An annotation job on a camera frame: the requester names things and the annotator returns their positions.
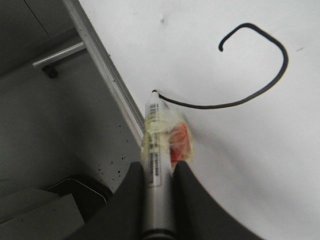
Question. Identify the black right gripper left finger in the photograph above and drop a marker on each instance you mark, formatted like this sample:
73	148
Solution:
121	217

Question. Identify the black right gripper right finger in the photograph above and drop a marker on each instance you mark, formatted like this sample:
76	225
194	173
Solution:
197	215

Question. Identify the black whiteboard marker pen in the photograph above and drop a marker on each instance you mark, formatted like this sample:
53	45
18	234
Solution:
158	215

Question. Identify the red round magnet taped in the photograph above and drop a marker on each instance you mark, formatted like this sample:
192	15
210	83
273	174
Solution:
180	143

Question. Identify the grey aluminium whiteboard ledge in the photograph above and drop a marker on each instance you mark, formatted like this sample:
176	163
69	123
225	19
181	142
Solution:
102	60

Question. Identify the white whiteboard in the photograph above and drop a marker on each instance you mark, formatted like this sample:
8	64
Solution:
260	160

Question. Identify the silver metal rod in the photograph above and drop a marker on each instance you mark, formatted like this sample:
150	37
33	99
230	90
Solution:
66	52

